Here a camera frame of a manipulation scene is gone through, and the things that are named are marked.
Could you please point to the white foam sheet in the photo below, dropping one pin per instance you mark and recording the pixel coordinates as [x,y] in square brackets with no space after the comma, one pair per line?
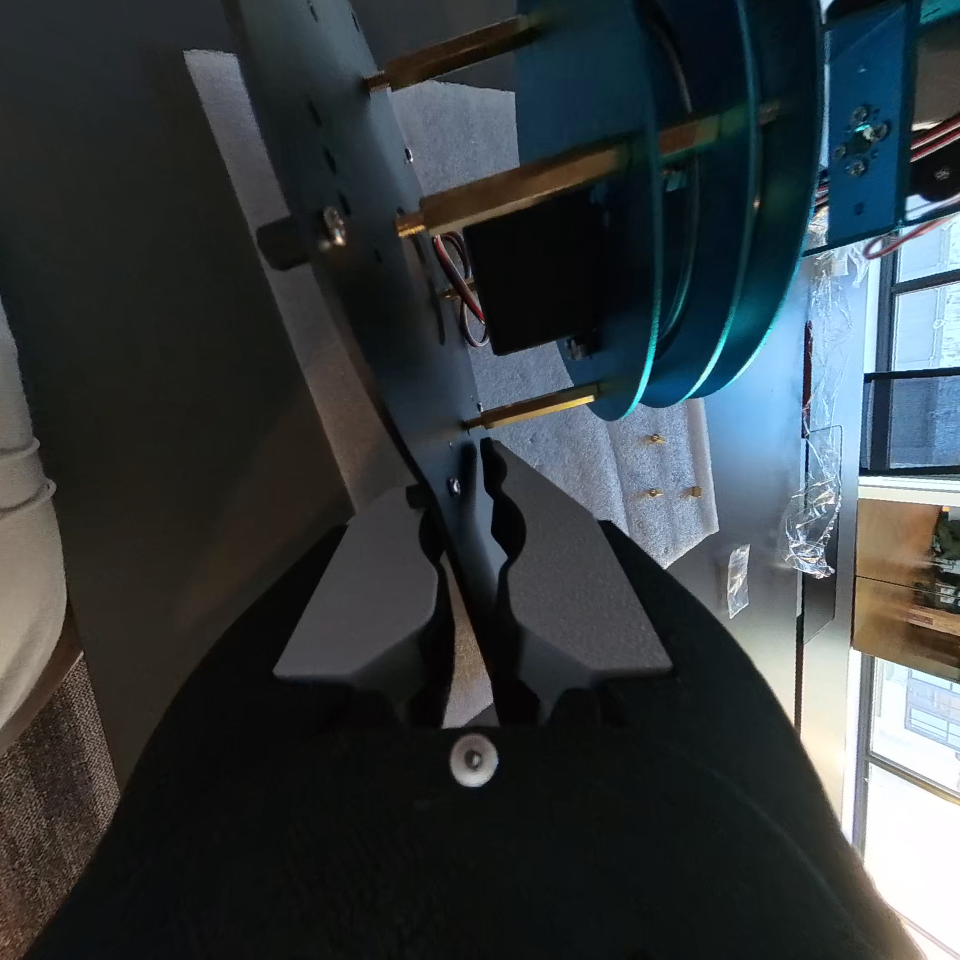
[570,450]

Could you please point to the blue toy robot arm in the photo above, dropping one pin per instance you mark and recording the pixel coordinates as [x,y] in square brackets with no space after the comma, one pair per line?
[585,225]

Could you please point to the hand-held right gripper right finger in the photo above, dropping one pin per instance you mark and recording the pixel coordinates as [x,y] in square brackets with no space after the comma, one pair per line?
[585,600]

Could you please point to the small clear plastic bag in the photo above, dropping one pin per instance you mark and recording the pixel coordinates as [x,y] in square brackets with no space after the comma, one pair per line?
[739,577]

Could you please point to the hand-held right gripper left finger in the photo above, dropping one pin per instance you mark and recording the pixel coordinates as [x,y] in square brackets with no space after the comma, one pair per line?
[367,600]

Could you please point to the crumpled clear plastic bag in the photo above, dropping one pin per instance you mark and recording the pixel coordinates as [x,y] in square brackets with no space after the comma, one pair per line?
[814,510]

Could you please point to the wooden shelf unit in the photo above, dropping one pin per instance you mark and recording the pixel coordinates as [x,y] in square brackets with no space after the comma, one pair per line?
[892,585]

